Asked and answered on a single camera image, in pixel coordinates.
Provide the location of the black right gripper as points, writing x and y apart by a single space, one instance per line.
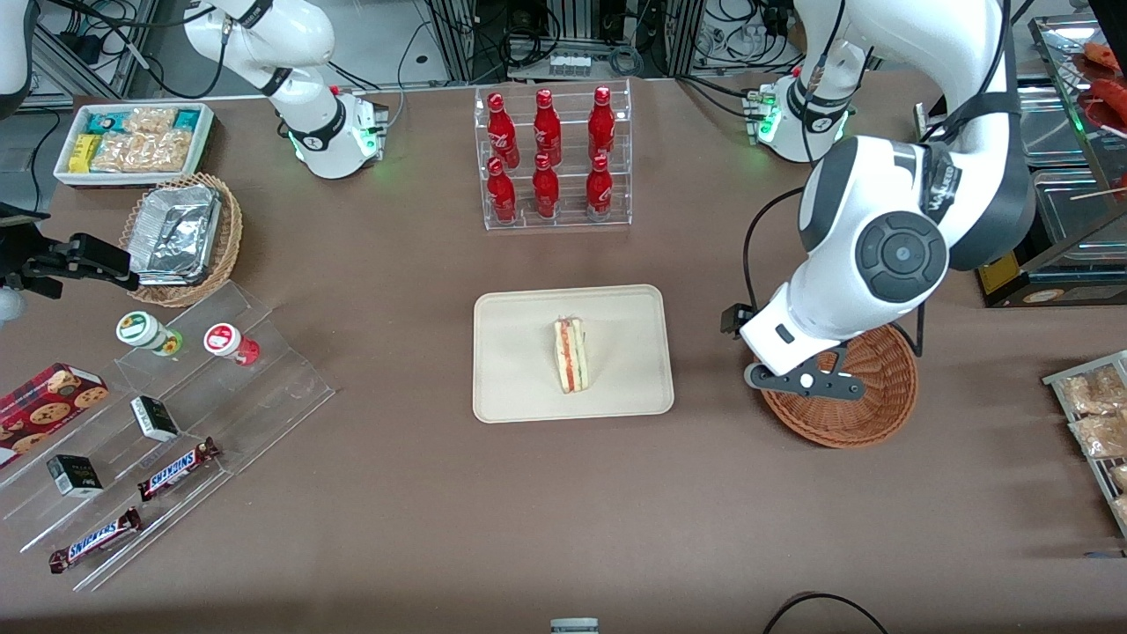
42 264

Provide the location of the triangle sandwich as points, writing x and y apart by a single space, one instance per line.
570 357

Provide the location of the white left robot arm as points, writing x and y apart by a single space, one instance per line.
907 44

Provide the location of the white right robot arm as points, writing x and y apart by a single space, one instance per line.
304 97

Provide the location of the brown round wicker basket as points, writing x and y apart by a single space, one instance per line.
867 414

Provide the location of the tan wicker basket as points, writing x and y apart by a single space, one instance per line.
227 238

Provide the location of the beige plastic tray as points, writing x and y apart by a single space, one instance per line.
519 361

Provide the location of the green lid cup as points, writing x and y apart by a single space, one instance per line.
139 329

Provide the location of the silver foil container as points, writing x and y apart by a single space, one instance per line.
176 233

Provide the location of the white snack bin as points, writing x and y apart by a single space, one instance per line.
66 179

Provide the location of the small black connector box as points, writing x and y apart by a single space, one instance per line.
736 320

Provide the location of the yellow snack pack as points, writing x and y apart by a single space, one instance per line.
84 154

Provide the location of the clear bag of crackers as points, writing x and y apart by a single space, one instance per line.
141 152
150 121

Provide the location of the teal snack pack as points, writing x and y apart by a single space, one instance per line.
187 119
106 121

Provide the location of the red lid cup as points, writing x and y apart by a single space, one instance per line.
224 340

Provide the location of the red cookie box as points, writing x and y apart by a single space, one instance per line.
44 409

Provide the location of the clear acrylic stepped stand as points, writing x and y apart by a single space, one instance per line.
264 396

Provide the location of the snickers bar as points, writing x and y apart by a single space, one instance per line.
176 469
95 540

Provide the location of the black food warmer yellow panel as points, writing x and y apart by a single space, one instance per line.
1057 273

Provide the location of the clear bag of snacks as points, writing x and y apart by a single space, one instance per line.
1101 436
1092 389

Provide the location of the red soda bottle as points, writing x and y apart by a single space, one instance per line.
599 189
502 132
601 128
547 130
502 192
546 189

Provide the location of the clear acrylic bottle rack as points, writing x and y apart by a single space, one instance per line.
568 224

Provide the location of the steel warmer pan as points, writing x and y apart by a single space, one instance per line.
1070 216
1052 123

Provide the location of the white power strip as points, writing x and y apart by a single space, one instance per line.
570 64

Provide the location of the red sausage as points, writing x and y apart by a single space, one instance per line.
1111 92

